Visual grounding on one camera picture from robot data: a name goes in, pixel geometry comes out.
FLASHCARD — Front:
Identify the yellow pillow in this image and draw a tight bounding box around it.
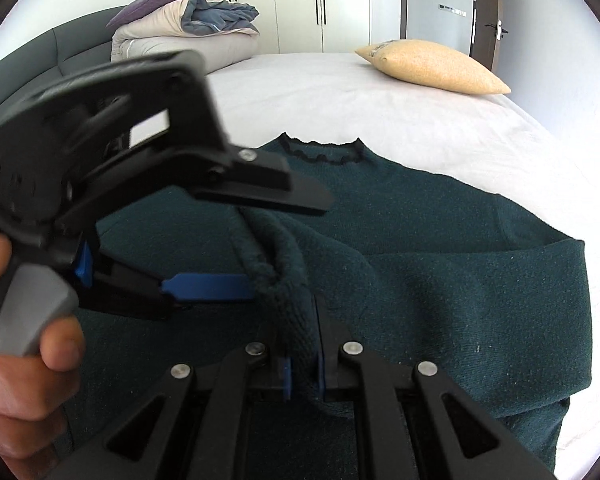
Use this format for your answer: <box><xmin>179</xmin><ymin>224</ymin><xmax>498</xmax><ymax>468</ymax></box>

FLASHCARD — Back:
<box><xmin>355</xmin><ymin>39</ymin><xmax>512</xmax><ymax>96</ymax></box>

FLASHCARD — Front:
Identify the dark green knit sweater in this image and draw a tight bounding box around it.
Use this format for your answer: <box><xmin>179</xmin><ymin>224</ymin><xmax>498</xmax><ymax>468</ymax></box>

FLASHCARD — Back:
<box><xmin>66</xmin><ymin>136</ymin><xmax>592</xmax><ymax>467</ymax></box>

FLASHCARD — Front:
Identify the folded beige duvet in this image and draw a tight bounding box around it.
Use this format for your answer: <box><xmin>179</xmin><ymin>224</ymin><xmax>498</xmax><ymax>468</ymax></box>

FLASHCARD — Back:
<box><xmin>109</xmin><ymin>0</ymin><xmax>260</xmax><ymax>73</ymax></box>

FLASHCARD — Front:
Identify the person's left hand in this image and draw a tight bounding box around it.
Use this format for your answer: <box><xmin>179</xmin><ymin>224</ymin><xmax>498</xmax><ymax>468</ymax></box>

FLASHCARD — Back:
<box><xmin>0</xmin><ymin>233</ymin><xmax>88</xmax><ymax>480</ymax></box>

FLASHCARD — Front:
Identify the white door with handle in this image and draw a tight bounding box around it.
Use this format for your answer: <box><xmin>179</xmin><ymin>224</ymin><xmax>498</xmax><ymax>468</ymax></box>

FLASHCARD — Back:
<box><xmin>401</xmin><ymin>0</ymin><xmax>508</xmax><ymax>70</ymax></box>

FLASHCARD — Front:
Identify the white bed sheet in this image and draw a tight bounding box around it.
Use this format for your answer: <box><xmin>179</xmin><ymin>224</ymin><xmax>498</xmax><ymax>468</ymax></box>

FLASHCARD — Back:
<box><xmin>206</xmin><ymin>52</ymin><xmax>600</xmax><ymax>467</ymax></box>

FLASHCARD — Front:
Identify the purple pillow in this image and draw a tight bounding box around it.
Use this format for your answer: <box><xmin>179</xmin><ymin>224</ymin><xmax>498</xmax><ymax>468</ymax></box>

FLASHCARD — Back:
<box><xmin>106</xmin><ymin>0</ymin><xmax>176</xmax><ymax>29</ymax></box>

